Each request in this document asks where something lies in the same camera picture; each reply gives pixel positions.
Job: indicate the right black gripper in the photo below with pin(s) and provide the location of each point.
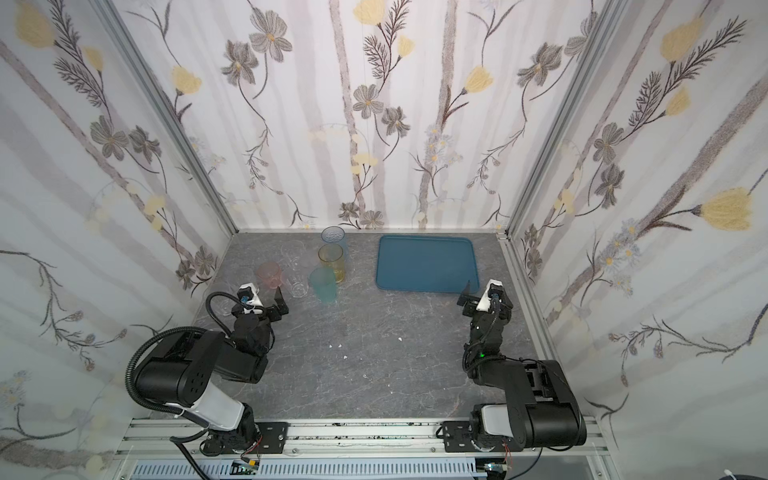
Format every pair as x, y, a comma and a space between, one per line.
486, 306

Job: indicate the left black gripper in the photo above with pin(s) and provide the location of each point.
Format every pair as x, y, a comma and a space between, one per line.
267, 312

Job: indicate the clear faceted glass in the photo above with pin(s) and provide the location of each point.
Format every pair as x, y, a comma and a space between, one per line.
293, 253

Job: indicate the teal plastic tray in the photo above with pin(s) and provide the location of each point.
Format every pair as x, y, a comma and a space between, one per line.
432, 264

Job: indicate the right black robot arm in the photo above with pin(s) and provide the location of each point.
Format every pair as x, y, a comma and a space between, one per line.
539, 409

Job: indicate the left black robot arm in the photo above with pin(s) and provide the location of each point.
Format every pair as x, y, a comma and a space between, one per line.
173, 372

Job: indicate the pink small plastic cup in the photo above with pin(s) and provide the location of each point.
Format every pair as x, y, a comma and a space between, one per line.
270, 275

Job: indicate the green tall plastic cup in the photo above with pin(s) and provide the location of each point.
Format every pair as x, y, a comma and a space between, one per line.
323, 282

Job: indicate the yellow tall plastic cup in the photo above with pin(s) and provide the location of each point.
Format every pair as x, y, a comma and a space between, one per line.
332, 255

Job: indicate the blue tall plastic cup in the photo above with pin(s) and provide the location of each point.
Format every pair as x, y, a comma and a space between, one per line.
334, 235

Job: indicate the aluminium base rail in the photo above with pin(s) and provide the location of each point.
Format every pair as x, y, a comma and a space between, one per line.
168, 449

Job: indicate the white perforated cable duct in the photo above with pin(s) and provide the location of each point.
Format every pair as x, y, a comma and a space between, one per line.
362, 468

